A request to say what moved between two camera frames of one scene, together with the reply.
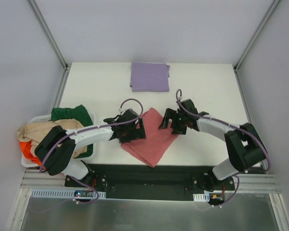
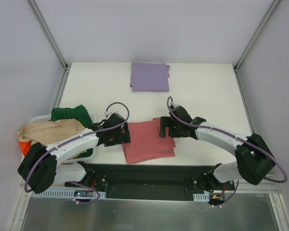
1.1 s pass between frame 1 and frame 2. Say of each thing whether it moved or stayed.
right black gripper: moved
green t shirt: stayed
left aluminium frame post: stayed
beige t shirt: stayed
